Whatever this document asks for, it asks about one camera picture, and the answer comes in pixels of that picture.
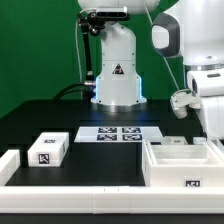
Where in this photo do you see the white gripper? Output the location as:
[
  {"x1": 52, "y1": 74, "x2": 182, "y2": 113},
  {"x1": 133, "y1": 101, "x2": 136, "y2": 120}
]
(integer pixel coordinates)
[{"x1": 187, "y1": 69, "x2": 224, "y2": 139}]

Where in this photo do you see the white cabinet body box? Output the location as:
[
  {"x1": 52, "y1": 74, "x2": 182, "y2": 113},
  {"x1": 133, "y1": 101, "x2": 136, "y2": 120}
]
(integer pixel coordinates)
[{"x1": 142, "y1": 141, "x2": 224, "y2": 187}]

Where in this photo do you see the white cabinet door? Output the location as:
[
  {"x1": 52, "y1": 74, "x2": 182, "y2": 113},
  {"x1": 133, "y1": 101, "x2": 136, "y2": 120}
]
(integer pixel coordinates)
[
  {"x1": 161, "y1": 136, "x2": 187, "y2": 145},
  {"x1": 193, "y1": 137, "x2": 206, "y2": 145}
]

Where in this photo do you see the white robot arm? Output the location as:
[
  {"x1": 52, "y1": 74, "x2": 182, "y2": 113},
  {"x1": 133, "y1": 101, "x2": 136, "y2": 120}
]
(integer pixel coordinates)
[{"x1": 78, "y1": 0, "x2": 224, "y2": 139}]

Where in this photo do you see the white cabinet top block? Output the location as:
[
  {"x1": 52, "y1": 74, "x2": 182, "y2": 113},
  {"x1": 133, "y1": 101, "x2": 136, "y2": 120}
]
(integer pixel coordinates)
[{"x1": 27, "y1": 132, "x2": 69, "y2": 167}]

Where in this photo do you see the black cable bundle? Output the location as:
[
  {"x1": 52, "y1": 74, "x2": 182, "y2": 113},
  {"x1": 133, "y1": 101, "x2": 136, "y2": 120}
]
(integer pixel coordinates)
[{"x1": 53, "y1": 82, "x2": 98, "y2": 101}]

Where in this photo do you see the grey depth camera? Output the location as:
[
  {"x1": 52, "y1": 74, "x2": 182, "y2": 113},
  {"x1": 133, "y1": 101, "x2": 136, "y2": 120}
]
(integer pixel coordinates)
[{"x1": 89, "y1": 6, "x2": 130, "y2": 21}]

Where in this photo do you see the white marker base plate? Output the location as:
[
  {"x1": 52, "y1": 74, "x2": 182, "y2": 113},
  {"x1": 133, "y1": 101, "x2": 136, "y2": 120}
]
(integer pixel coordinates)
[{"x1": 75, "y1": 126, "x2": 162, "y2": 143}]

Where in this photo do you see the white U-shaped fence frame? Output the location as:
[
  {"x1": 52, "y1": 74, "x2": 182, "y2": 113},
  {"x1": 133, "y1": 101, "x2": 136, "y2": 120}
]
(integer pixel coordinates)
[{"x1": 0, "y1": 142, "x2": 224, "y2": 214}]

